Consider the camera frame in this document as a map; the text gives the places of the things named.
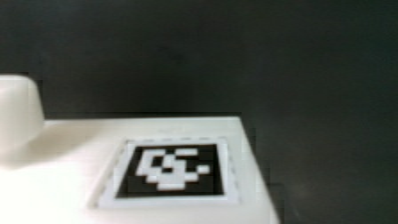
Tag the white drawer box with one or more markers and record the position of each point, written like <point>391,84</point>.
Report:
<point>122,171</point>

